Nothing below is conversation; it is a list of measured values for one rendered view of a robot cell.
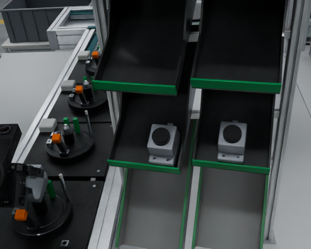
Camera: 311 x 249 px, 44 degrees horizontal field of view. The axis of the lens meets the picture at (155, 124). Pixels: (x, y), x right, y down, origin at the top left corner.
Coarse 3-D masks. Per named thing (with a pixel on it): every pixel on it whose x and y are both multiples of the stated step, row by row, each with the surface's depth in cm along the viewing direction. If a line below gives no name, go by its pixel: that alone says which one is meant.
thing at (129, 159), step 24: (192, 24) 75; (192, 48) 80; (120, 96) 72; (144, 96) 77; (168, 96) 76; (192, 96) 72; (120, 120) 73; (144, 120) 74; (168, 120) 73; (120, 144) 72; (144, 144) 72; (144, 168) 68; (168, 168) 66
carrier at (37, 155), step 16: (48, 128) 118; (64, 128) 107; (80, 128) 115; (96, 128) 118; (112, 128) 118; (48, 144) 108; (64, 144) 110; (80, 144) 109; (96, 144) 112; (32, 160) 108; (48, 160) 108; (64, 160) 105; (80, 160) 107; (96, 160) 106; (48, 176) 102; (64, 176) 102; (80, 176) 101; (96, 176) 101
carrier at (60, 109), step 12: (72, 84) 138; (84, 84) 127; (60, 96) 135; (72, 96) 128; (96, 96) 130; (60, 108) 129; (72, 108) 127; (84, 108) 125; (96, 108) 126; (108, 108) 127; (60, 120) 123; (72, 120) 123; (84, 120) 122; (96, 120) 122; (108, 120) 121
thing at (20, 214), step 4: (24, 208) 81; (16, 212) 79; (20, 212) 79; (24, 212) 79; (16, 216) 78; (20, 216) 78; (24, 216) 79; (28, 216) 81; (20, 220) 79; (24, 220) 79; (28, 220) 81; (32, 220) 83; (28, 224) 83; (32, 224) 83; (36, 224) 85
